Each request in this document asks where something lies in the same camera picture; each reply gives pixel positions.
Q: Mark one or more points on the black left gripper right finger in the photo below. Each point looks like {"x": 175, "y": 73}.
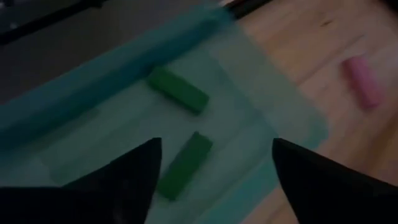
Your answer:
{"x": 335, "y": 199}

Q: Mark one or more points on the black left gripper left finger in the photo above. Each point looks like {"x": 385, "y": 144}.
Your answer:
{"x": 109, "y": 199}

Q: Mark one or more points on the green wooden block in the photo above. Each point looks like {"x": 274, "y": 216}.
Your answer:
{"x": 186, "y": 165}
{"x": 178, "y": 90}

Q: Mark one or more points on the pink wooden block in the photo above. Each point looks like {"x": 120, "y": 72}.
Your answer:
{"x": 362, "y": 82}

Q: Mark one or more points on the teal plastic bin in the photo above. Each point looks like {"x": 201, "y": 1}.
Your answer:
{"x": 102, "y": 130}

